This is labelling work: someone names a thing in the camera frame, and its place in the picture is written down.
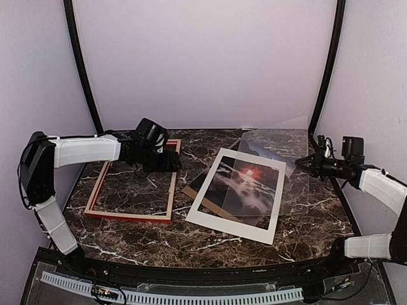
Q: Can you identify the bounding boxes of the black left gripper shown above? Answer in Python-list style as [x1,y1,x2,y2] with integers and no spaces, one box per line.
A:
[139,145,183,173]

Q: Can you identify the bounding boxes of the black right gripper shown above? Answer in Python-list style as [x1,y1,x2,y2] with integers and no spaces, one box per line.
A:
[296,149,350,182]

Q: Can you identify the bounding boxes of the clear acrylic sheet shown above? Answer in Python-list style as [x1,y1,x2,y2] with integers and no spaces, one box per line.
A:
[237,117,309,215]

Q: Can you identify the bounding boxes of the landscape sunset photo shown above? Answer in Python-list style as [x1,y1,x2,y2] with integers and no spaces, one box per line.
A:
[196,135,298,230]

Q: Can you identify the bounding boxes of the wooden picture frame red edge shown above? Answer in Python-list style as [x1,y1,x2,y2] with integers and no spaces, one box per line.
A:
[84,139,183,225]

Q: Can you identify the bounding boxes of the white mat board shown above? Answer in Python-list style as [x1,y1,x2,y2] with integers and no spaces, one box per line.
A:
[186,148,285,245]

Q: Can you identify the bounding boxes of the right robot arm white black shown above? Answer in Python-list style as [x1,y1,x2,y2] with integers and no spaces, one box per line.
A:
[295,153,406,276]

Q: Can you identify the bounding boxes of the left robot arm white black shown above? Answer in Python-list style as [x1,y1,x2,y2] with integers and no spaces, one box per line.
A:
[17,129,182,277]

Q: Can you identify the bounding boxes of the small green circuit board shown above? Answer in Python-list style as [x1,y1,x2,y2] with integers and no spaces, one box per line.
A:
[91,285,119,300]

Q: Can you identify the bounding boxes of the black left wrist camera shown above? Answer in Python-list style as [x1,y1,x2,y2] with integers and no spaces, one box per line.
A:
[135,118,169,153]

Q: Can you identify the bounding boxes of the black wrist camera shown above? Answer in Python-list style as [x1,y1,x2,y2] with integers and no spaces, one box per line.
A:
[135,118,169,153]
[341,136,364,159]

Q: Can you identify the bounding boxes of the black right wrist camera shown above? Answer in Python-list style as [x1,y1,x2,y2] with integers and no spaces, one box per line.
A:
[341,136,364,159]

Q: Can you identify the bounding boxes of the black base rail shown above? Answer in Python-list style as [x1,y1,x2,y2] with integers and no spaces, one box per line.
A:
[34,247,380,294]

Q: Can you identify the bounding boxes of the grey slotted cable duct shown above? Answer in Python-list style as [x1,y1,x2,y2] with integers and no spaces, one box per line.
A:
[40,271,304,304]

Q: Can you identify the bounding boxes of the right black enclosure post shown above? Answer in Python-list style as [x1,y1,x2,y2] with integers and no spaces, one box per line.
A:
[308,0,346,138]

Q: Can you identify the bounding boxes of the black enclosure post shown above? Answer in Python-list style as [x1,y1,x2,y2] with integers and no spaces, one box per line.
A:
[308,0,346,138]
[63,0,104,133]

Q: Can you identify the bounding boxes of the left black enclosure post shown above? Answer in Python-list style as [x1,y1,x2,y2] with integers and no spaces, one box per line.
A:
[63,0,104,133]

